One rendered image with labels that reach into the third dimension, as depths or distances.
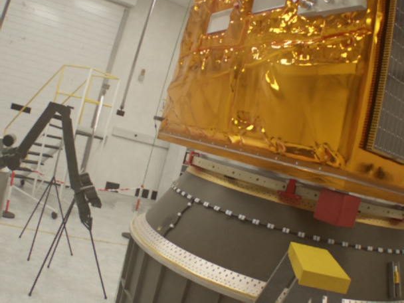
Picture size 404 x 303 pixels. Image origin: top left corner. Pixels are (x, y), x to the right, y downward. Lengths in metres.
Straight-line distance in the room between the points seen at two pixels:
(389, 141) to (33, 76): 8.40
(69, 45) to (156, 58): 2.33
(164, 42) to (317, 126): 8.85
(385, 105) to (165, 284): 1.43
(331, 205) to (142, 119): 8.69
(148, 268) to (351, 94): 1.44
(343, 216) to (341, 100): 0.50
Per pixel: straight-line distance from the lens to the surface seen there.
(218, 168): 2.22
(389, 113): 1.79
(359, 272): 2.08
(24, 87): 9.35
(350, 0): 1.87
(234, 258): 1.98
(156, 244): 2.24
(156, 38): 10.34
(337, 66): 1.79
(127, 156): 10.12
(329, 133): 1.71
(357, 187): 1.74
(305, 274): 1.15
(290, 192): 2.01
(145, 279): 2.34
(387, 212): 2.23
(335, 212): 1.72
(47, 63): 9.43
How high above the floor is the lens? 1.78
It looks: 1 degrees up
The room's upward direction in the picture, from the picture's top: 15 degrees clockwise
